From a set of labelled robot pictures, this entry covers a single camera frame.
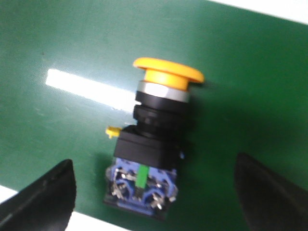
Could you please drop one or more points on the yellow mushroom push button switch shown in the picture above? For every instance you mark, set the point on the yellow mushroom push button switch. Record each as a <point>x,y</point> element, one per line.
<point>142,177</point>

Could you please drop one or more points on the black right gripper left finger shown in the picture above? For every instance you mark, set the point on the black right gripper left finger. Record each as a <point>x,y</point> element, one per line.
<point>46,204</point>

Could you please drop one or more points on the green conveyor belt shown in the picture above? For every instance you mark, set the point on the green conveyor belt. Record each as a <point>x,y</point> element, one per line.
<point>254,99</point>

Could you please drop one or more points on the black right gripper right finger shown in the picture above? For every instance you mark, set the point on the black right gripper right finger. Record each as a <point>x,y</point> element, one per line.
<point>269,201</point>

